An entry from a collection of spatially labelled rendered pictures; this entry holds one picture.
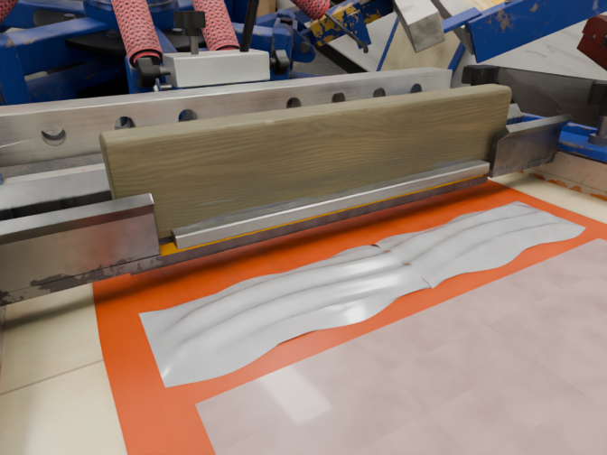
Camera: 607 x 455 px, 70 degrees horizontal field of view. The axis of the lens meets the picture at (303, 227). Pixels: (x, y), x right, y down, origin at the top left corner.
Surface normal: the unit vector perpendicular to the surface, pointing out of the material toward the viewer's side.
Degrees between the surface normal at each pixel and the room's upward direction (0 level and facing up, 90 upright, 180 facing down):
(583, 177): 90
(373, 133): 74
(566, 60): 90
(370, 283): 18
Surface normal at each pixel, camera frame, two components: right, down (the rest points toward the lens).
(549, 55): -0.87, 0.23
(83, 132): 0.49, 0.39
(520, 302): -0.01, -0.89
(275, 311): 0.28, -0.55
